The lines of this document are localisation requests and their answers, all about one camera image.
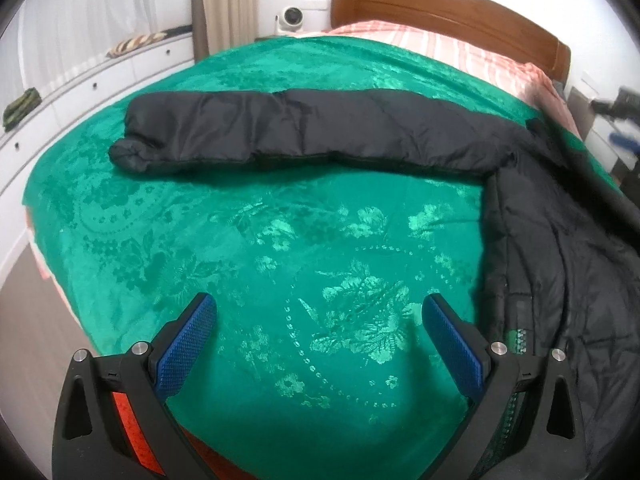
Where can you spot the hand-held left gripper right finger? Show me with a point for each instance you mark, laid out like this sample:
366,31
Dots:
452,345

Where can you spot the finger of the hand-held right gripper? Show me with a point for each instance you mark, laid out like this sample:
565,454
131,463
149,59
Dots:
627,142
622,102

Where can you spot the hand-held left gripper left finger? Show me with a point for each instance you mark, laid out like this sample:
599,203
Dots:
187,345

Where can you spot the black puffer jacket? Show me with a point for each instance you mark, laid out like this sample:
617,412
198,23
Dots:
300,130

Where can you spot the green floral blanket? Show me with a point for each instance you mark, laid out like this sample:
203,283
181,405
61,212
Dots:
250,260

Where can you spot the pink striped bedsheet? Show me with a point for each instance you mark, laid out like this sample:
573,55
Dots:
450,50

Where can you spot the wooden headboard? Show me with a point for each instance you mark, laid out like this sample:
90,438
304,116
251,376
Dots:
450,10

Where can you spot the white drawer cabinet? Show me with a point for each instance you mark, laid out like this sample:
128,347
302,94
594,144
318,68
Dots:
75,105

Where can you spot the green camouflage cloth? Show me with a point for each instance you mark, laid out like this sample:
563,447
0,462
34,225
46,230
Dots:
20,107

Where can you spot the striped cushion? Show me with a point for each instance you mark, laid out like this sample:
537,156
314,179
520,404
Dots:
135,44

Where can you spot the dark cloth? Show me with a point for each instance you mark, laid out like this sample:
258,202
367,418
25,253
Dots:
179,30

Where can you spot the beige curtain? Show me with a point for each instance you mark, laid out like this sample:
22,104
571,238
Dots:
225,5

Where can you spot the small white fan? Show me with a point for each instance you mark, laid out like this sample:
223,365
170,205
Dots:
290,17

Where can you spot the white sheer curtain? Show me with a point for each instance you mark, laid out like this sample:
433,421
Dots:
100,10

